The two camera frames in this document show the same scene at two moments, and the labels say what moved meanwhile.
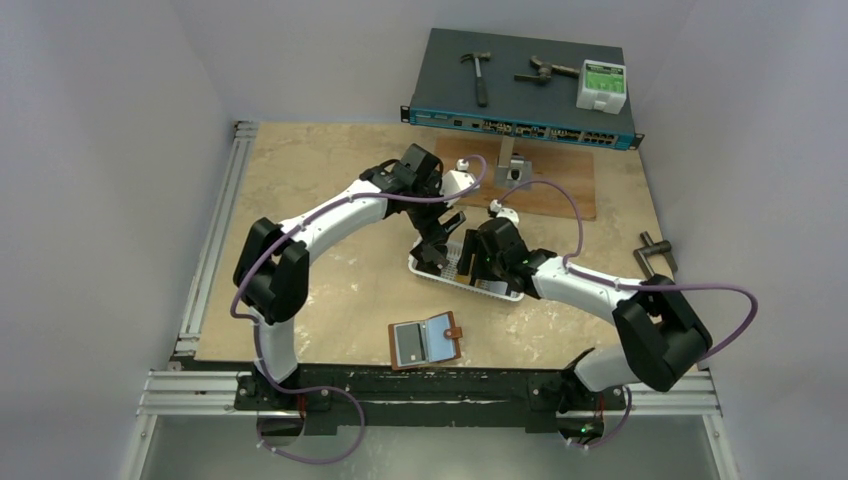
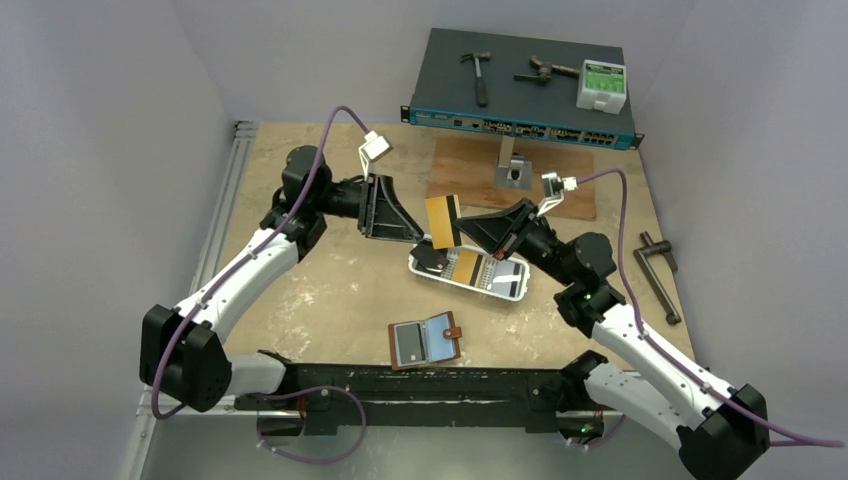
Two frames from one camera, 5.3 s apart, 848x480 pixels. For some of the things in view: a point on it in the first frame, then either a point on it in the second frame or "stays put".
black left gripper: [431, 230] -> [389, 220]
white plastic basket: [450, 273] stays put
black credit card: [410, 343] stays put
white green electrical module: [601, 86] stays put
